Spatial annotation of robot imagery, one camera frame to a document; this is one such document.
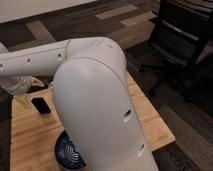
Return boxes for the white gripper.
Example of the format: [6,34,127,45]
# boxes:
[0,76,45,95]

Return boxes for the black eraser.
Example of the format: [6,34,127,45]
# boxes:
[31,97,51,114]

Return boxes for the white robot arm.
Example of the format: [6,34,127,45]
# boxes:
[0,37,158,171]

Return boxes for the dark blue patterned plate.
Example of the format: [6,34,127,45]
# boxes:
[54,131,86,171]

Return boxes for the black office chair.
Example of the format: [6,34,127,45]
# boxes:
[140,0,213,101]

